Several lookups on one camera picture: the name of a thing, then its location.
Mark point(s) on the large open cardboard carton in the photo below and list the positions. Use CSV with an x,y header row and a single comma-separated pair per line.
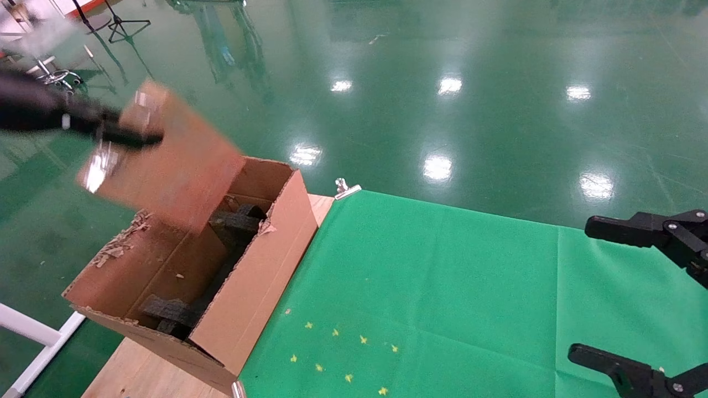
x,y
260,282

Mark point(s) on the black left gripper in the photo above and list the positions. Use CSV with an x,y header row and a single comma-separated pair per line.
x,y
30,105

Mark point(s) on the black round base stand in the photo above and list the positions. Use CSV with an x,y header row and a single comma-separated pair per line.
x,y
91,22

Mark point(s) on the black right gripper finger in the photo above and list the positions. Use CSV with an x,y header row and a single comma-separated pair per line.
x,y
641,229
630,373

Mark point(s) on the green table cloth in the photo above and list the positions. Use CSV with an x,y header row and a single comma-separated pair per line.
x,y
470,298

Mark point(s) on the white tube rack frame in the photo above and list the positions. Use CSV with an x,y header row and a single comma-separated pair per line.
x,y
11,14

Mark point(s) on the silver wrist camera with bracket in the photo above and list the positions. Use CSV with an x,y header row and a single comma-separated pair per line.
x,y
50,38

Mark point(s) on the black round stool on wheels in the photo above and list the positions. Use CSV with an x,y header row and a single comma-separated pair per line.
x,y
58,77

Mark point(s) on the black tripod stand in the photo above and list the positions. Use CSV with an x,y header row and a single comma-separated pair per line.
x,y
124,25

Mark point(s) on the small brown cardboard box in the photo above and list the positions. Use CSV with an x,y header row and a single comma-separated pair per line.
x,y
182,160

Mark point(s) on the black foam block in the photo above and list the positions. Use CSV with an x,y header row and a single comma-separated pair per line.
x,y
171,312
240,221

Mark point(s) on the white tube table frame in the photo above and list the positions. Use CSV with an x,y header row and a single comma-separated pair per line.
x,y
33,334

